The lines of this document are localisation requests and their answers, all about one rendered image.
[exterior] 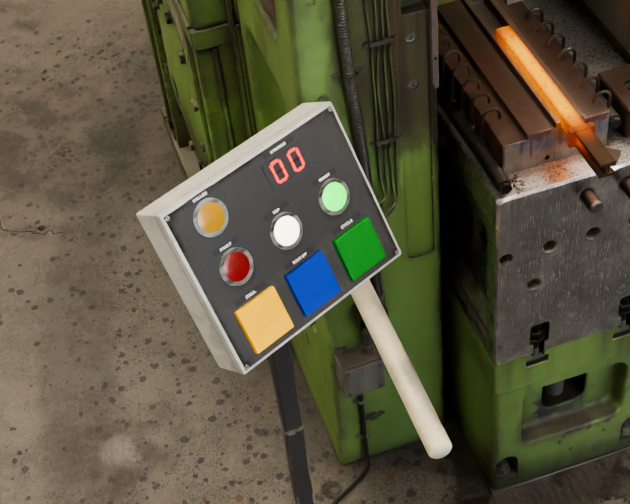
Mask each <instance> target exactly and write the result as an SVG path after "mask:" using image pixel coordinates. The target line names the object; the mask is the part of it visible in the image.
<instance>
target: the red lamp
mask: <svg viewBox="0 0 630 504"><path fill-rule="evenodd" d="M249 270H250V262H249V259H248V257H247V256H246V255H245V254H244V253H242V252H233V253H231V254H230V255H229V256H228V257H227V258H226V260H225V262H224V272H225V275H226V276H227V278H228V279H229V280H231V281H234V282H238V281H241V280H243V279H244V278H245V277H246V276H247V275H248V273H249Z"/></svg>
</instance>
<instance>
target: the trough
mask: <svg viewBox="0 0 630 504"><path fill-rule="evenodd" d="M470 1H471V2H472V4H473V5H474V6H475V8H476V9H477V10H478V12H479V13H480V14H481V16H482V17H483V18H484V20H485V21H486V22H487V24H488V25H489V26H490V28H491V29H492V30H493V32H494V33H495V34H496V29H498V28H502V27H505V26H509V24H508V23H507V22H506V20H505V19H504V18H503V17H502V15H501V14H500V13H499V11H498V10H497V9H496V7H495V6H494V5H493V4H492V2H491V1H490V0H470Z"/></svg>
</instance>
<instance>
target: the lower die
mask: <svg viewBox="0 0 630 504"><path fill-rule="evenodd" d="M490 1H491V2H492V4H493V5H494V6H495V7H496V9H497V10H498V11H499V13H500V14H501V15H502V17H503V18H504V19H505V20H506V22H507V23H508V24H509V25H510V26H511V28H512V29H513V30H514V32H515V33H516V34H517V35H518V37H519V38H520V39H521V41H522V42H523V43H524V45H525V46H526V47H527V48H528V50H529V51H530V52H531V54H532V55H533V56H534V57H535V59H536V60H537V61H538V63H539V64H540V65H541V67H542V68H543V69H544V70H545V72H546V73H547V74H548V76H549V77H550V78H551V79H552V81H553V82H554V83H555V85H556V86H557V87H558V88H559V90H560V91H561V92H562V94H563V95H564V96H565V98H566V99H567V100H568V101H569V103H570V104H571V105H572V107H573V108H574V109H575V110H576V112H577V113H578V114H579V116H580V117H581V118H582V120H583V121H584V122H585V123H589V122H593V123H594V125H595V126H596V127H595V134H596V136H597V137H598V138H599V140H600V141H601V142H602V144H603V145H605V144H606V142H607V133H608V123H609V113H610V110H609V109H608V108H607V107H606V106H605V104H604V103H603V102H602V101H601V99H600V98H599V97H597V98H596V100H595V103H592V102H591V100H592V98H593V96H594V95H595V94H596V93H595V92H594V91H593V89H592V88H591V87H590V86H589V84H588V83H587V82H585V84H584V86H583V88H580V87H579V86H580V83H581V81H582V80H583V79H584V78H583V77H582V76H581V74H580V73H579V72H578V71H577V69H576V68H575V67H574V68H573V70H572V73H568V70H569V68H570V66H571V65H572V63H571V62H570V61H569V59H568V58H567V57H566V56H565V55H564V53H563V54H562V55H561V58H560V60H558V59H557V55H558V54H559V52H560V51H561V50H560V48H559V47H558V46H557V45H556V43H555V42H554V41H553V40H551V42H550V45H549V46H547V45H546V42H547V40H548V39H549V37H550V36H549V35H548V33H547V32H546V31H545V30H544V28H543V27H542V26H541V28H540V29H539V32H536V27H537V26H538V25H539V24H540V23H539V22H538V21H537V20H536V18H535V17H534V16H533V15H532V13H531V14H530V16H529V19H528V20H527V19H525V16H526V14H527V12H528V11H529V10H528V8H527V7H526V6H525V5H524V4H523V2H522V1H519V2H516V3H512V4H508V5H507V4H506V3H505V2H504V1H503V0H490ZM437 15H438V24H440V25H441V26H442V34H439V28H438V38H439V37H442V36H447V37H449V38H450V39H451V41H452V46H451V47H450V48H448V41H447V40H441V41H439V42H438V61H439V74H440V76H441V77H442V71H441V59H442V56H443V55H444V54H445V53H446V52H447V51H449V50H458V51H459V52H460V54H461V61H460V62H458V56H457V54H456V53H451V54H449V55H448V56H447V57H446V58H445V81H446V85H447V87H448V88H449V90H450V91H451V71H452V69H453V68H454V67H455V66H456V65H458V64H462V63H465V64H468V65H469V66H470V68H471V73H470V74H469V75H468V74H467V68H466V67H461V68H458V69H457V70H456V71H455V73H454V93H455V95H456V99H457V101H458V103H459V104H460V106H461V96H460V88H461V85H462V83H463V82H464V81H465V80H467V79H469V78H477V79H479V80H480V83H481V89H480V90H477V83H476V82H475V81H472V82H469V83H467V84H466V85H465V87H464V109H465V113H466V115H467V116H468V118H469V119H470V103H471V100H472V98H473V97H474V96H475V95H476V94H478V93H481V92H486V93H488V94H489V95H490V96H491V103H489V104H488V103H487V97H486V96H481V97H478V98H477V99H476V100H475V102H474V124H475V128H476V130H477V131H478V133H479V134H480V136H481V115H482V114H483V112H484V111H485V110H487V109H489V108H491V107H497V108H499V109H500V110H501V119H499V120H498V113H497V111H491V112H489V113H487V114H486V116H485V118H484V139H485V143H486V144H487V146H488V148H489V149H490V151H491V152H492V154H493V155H494V157H495V158H496V160H497V161H498V163H499V164H500V166H501V167H502V169H503V170H504V172H505V173H506V174H507V173H511V172H514V171H517V170H521V169H524V168H528V167H531V166H534V165H538V164H541V163H545V162H548V161H551V160H554V159H558V158H561V157H565V156H568V155H571V154H575V153H578V152H579V151H578V150H577V148H576V147H572V148H569V147H568V145H567V133H566V132H565V131H564V129H563V128H562V127H561V121H560V119H559V118H558V117H557V115H556V114H555V113H554V111H553V110H552V109H551V107H550V106H549V105H548V103H547V102H546V101H545V99H544V98H543V97H542V95H541V94H540V93H539V91H538V90H537V89H536V87H535V86H534V85H533V83H532V82H531V81H530V79H529V78H528V77H527V75H526V74H525V73H524V71H523V70H522V69H521V67H520V66H519V65H518V63H517V62H516V61H515V59H514V58H513V57H512V55H511V54H510V53H509V51H508V50H507V49H506V47H505V46H504V45H503V43H502V42H501V41H500V39H499V38H498V37H497V36H496V34H495V33H494V32H493V30H492V29H491V28H490V26H489V25H488V24H487V22H486V21H485V20H484V18H483V17H482V16H481V14H480V13H479V12H478V10H477V9H476V8H475V6H474V5H473V4H472V2H471V1H470V0H456V1H452V2H448V3H445V4H441V5H437ZM547 155H549V156H550V158H549V159H548V160H545V159H544V158H545V156H547Z"/></svg>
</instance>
